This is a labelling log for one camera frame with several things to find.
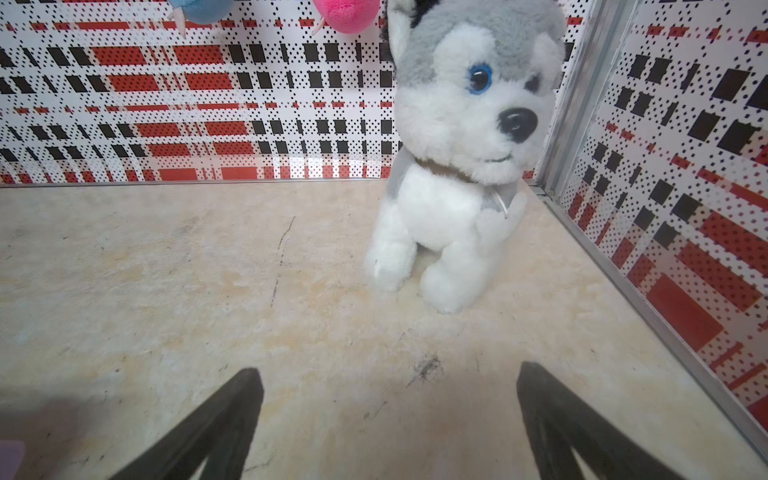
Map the pink skirt hanging doll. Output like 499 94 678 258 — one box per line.
312 0 381 35

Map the grey white husky plush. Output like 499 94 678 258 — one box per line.
365 0 566 314

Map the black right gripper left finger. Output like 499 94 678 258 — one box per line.
113 368 264 479

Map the purple power strip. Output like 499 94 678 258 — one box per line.
0 440 26 480

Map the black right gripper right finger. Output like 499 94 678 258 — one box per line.
516 361 681 479

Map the blue shorts hanging doll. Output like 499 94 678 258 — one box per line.
168 0 235 25

